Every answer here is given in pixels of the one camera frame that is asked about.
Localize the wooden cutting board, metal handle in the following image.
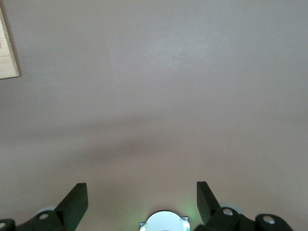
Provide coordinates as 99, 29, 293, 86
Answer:
0, 4, 20, 80

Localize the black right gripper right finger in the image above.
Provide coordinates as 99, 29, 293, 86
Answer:
193, 180, 295, 231

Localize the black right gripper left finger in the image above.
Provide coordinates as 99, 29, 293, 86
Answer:
0, 182, 89, 231

